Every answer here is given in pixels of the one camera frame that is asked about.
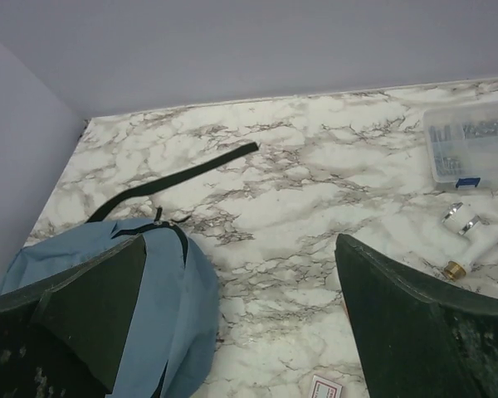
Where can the white plastic pipe fitting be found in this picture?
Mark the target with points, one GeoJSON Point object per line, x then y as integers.
{"type": "Point", "coordinates": [461, 220]}

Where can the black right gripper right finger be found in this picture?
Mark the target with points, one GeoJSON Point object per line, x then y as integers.
{"type": "Point", "coordinates": [416, 335]}

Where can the blue fabric backpack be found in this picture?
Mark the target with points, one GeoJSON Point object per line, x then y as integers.
{"type": "Point", "coordinates": [173, 332]}

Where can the clear plastic organizer box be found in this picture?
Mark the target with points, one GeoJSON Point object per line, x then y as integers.
{"type": "Point", "coordinates": [462, 146]}

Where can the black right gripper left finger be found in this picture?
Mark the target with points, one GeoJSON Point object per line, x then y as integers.
{"type": "Point", "coordinates": [64, 336]}

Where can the red white small box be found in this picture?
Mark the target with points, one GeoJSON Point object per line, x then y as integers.
{"type": "Point", "coordinates": [324, 388]}

